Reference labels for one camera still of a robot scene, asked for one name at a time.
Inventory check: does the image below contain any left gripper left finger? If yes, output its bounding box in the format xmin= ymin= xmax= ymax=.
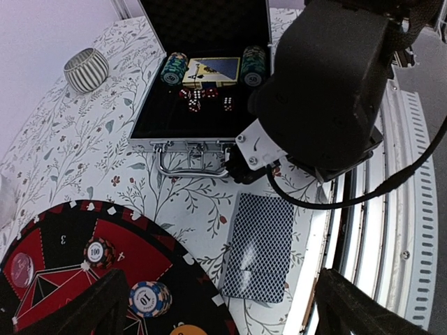
xmin=20 ymin=269 xmax=130 ymax=334

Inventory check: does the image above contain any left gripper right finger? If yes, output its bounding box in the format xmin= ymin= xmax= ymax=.
xmin=314 ymin=269 xmax=429 ymax=335

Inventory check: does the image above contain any red black 100 chip stack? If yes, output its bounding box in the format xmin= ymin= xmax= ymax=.
xmin=83 ymin=237 xmax=115 ymax=269

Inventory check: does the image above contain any orange big blind button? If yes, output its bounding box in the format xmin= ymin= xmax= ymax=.
xmin=170 ymin=325 xmax=207 ymax=335

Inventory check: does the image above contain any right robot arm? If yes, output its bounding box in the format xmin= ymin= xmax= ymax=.
xmin=248 ymin=1 xmax=440 ymax=181

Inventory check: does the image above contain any round red black poker mat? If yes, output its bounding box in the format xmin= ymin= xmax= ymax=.
xmin=1 ymin=200 xmax=238 ymax=334

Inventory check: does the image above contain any white ceramic bowl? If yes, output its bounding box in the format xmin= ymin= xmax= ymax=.
xmin=0 ymin=174 xmax=18 ymax=229

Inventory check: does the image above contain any aluminium poker chip case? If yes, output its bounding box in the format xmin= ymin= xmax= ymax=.
xmin=131 ymin=1 xmax=272 ymax=184

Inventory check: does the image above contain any red dice group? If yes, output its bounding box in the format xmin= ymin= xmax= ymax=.
xmin=178 ymin=88 xmax=235 ymax=112

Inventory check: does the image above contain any striped grey white cup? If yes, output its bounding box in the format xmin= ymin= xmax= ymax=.
xmin=64 ymin=47 xmax=110 ymax=94

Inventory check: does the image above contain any upper poker chip row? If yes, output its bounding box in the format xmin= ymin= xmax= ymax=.
xmin=161 ymin=52 xmax=189 ymax=86

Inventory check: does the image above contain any poker chip row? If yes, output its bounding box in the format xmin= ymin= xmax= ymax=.
xmin=240 ymin=45 xmax=266 ymax=87
xmin=161 ymin=52 xmax=189 ymax=86

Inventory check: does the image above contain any lower poker chip row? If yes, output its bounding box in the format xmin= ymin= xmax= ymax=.
xmin=240 ymin=45 xmax=266 ymax=87

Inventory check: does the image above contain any boxed card deck ace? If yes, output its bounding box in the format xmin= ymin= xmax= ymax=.
xmin=182 ymin=57 xmax=241 ymax=89

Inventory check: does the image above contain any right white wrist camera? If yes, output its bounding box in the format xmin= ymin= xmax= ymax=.
xmin=224 ymin=118 xmax=288 ymax=185

